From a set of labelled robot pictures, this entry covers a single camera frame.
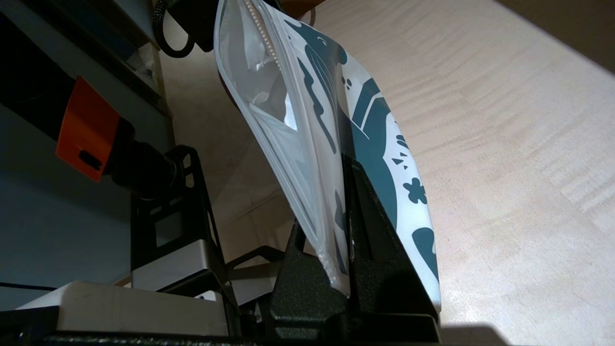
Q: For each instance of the light wooden shelf desk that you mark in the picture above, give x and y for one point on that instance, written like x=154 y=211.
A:
x=504 y=192

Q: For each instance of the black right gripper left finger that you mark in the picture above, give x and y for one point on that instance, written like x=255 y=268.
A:
x=307 y=293

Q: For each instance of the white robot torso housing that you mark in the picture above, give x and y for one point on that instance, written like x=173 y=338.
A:
x=134 y=307

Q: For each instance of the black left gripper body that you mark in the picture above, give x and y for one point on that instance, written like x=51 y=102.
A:
x=199 y=24

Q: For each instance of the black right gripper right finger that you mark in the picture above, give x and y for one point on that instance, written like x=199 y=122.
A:
x=379 y=283

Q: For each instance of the black robot torso column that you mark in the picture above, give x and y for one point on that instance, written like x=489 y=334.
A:
x=86 y=129

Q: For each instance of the white floral zip pouch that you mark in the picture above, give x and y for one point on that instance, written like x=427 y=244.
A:
x=379 y=144

